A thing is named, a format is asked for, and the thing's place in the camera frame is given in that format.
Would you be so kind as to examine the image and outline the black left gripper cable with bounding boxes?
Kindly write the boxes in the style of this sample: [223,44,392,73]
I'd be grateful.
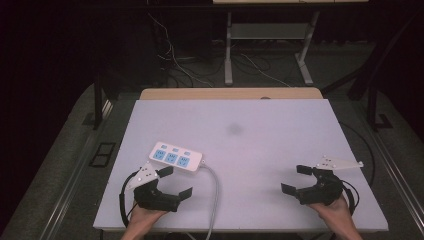
[118,170,140,229]

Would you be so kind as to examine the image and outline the black floor cable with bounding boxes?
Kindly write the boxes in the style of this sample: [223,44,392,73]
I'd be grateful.
[339,120,377,188]

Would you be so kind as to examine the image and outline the person's right hand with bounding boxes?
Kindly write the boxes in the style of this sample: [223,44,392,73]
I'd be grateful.
[307,194,357,232]

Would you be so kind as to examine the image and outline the grey metal desk frame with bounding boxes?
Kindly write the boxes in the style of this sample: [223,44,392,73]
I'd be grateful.
[223,10,315,87]

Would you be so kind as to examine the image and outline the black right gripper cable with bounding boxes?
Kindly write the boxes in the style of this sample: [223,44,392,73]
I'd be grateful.
[339,179,361,216]

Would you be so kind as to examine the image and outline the black rectangular floor frame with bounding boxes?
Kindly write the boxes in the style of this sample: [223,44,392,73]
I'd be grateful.
[88,141,117,168]

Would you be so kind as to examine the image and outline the wooden table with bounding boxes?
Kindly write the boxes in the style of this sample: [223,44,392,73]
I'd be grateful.
[139,87,324,101]

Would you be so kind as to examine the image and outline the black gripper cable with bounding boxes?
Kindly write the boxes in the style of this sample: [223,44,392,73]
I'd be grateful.
[339,179,361,216]
[118,170,140,229]

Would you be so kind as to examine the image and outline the person's left hand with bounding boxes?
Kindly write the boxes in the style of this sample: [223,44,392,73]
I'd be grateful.
[127,200,168,232]

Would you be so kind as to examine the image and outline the metal floor rail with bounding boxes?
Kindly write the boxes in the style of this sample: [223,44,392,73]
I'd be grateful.
[39,99,115,240]
[368,126,424,231]

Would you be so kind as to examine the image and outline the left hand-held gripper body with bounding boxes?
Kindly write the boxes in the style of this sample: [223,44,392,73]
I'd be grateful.
[124,162,181,213]

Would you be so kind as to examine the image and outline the grey power strip cable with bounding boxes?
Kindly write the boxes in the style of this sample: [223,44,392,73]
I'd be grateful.
[199,159,222,240]

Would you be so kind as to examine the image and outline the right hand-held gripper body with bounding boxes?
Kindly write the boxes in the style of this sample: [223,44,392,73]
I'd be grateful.
[294,154,365,206]

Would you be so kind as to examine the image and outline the white foam board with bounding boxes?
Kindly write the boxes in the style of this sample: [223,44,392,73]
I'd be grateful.
[92,98,390,233]

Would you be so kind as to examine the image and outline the black metal stand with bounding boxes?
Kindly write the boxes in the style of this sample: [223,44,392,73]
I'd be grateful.
[365,81,395,132]
[82,71,105,131]

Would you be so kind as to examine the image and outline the thin white floor cable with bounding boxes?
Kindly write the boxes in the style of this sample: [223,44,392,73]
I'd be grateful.
[239,52,292,88]

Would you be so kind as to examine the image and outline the white power strip blue sockets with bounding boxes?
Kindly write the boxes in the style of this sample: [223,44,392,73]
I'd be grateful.
[148,141,204,173]

